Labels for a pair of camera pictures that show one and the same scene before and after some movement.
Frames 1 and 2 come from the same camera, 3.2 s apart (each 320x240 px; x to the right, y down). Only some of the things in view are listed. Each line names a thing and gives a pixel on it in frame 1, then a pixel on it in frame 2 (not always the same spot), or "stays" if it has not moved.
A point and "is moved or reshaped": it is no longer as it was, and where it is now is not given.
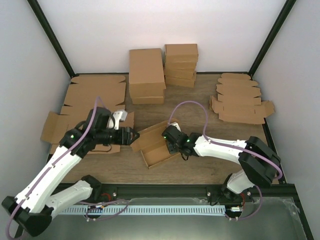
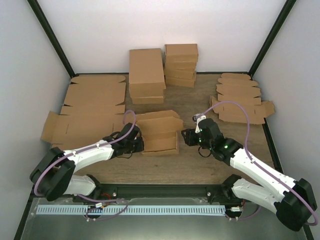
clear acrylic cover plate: [245, 218] stays
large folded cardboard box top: [146, 73] stays
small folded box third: [180, 73] stays
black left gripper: [125, 138] -> [141, 145]
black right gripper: [171, 149] -> [189, 140]
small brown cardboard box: [152, 145] is moved or reshaped
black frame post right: [288, 7] stays
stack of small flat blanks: [237, 102] stays
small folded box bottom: [174, 81] stays
